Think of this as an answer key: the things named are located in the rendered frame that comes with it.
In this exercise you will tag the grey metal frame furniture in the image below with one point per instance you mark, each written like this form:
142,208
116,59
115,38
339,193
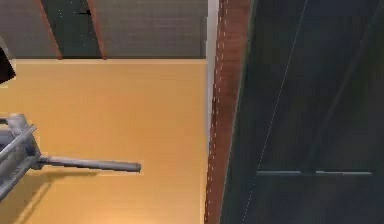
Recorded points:
20,151

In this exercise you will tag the black rounded object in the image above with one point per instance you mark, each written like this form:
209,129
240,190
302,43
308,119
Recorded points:
5,68

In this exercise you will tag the large dark room door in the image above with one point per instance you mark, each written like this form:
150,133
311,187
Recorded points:
300,100

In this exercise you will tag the dark room door brown frame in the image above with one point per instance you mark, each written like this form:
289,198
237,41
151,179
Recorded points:
71,31

